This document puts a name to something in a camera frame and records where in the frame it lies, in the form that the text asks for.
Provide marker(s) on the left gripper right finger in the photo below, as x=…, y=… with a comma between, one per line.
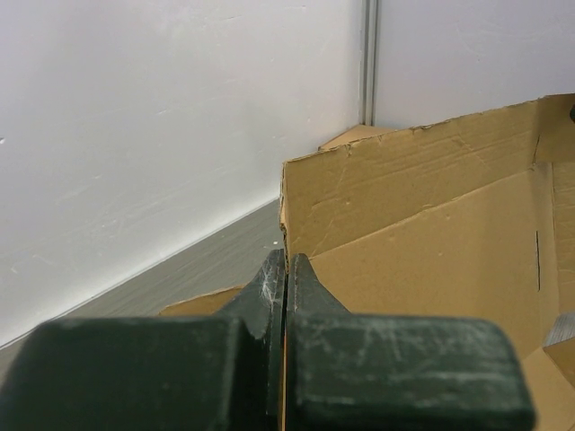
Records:
x=355, y=371

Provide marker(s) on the brown cardboard box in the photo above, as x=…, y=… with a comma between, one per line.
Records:
x=471, y=217
x=356, y=133

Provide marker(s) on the folded brown cardboard box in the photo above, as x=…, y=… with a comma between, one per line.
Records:
x=356, y=133

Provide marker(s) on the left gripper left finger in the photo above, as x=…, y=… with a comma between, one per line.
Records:
x=219, y=371

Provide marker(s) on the right aluminium frame post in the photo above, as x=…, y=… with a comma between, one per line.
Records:
x=370, y=21

